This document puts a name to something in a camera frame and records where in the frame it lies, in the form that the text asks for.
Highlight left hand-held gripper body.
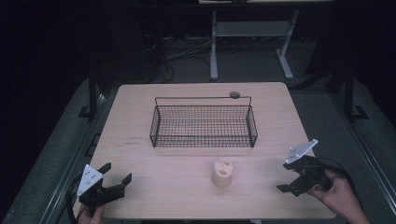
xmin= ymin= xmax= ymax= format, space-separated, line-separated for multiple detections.
xmin=76 ymin=163 xmax=126 ymax=217

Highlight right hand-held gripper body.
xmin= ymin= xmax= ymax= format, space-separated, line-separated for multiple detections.
xmin=283 ymin=138 xmax=332 ymax=198

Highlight small beige cup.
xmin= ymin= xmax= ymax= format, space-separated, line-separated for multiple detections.
xmin=211 ymin=158 xmax=234 ymax=189

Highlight black wire basket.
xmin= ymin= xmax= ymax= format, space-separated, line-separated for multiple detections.
xmin=148 ymin=95 xmax=259 ymax=149

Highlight person's left hand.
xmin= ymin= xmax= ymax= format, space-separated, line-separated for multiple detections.
xmin=77 ymin=203 xmax=106 ymax=224

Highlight person's right hand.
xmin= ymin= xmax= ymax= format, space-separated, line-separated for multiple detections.
xmin=306 ymin=169 xmax=357 ymax=217

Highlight black metal stand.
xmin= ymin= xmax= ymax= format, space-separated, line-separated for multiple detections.
xmin=77 ymin=66 xmax=105 ymax=121
xmin=341 ymin=65 xmax=370 ymax=123

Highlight grey metal rail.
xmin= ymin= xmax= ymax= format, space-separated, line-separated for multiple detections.
xmin=37 ymin=92 xmax=110 ymax=224
xmin=329 ymin=92 xmax=396 ymax=217

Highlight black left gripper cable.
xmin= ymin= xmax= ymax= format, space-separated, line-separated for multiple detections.
xmin=64 ymin=175 xmax=88 ymax=224

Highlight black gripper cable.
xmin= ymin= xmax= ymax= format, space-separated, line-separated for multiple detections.
xmin=64 ymin=175 xmax=88 ymax=224
xmin=316 ymin=157 xmax=365 ymax=213

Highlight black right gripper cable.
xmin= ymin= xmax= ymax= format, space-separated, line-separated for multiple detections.
xmin=316 ymin=157 xmax=365 ymax=213

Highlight black floor cable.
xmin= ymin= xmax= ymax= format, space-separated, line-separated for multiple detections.
xmin=144 ymin=32 xmax=176 ymax=84

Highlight white metal desk frame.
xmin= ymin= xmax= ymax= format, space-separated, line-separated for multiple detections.
xmin=209 ymin=8 xmax=301 ymax=82

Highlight grey floor cables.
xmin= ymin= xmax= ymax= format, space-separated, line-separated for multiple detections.
xmin=160 ymin=35 xmax=213 ymax=62

